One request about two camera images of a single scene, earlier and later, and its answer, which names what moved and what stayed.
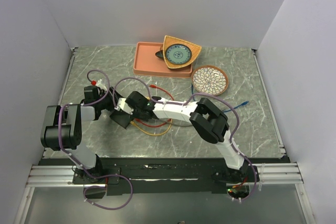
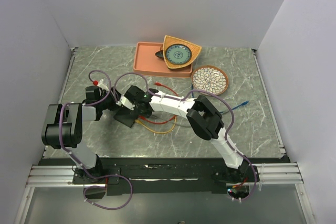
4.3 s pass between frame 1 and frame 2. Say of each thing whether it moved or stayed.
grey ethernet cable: stayed
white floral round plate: stayed
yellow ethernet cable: moved
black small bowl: stayed
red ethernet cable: moved
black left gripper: stayed
